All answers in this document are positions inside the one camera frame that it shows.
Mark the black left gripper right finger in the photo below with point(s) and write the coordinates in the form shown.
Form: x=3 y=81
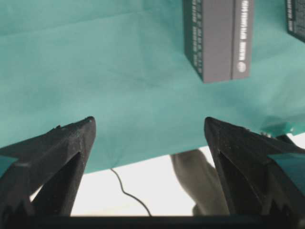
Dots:
x=259 y=175

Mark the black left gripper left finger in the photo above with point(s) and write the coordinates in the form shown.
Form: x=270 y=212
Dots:
x=45 y=176

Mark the black camera box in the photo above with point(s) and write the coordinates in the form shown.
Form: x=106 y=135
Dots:
x=218 y=38
x=295 y=17

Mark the dark grey floor object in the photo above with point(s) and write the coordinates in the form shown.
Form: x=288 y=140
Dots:
x=201 y=182

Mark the green table cloth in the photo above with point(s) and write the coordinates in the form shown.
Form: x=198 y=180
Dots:
x=123 y=62

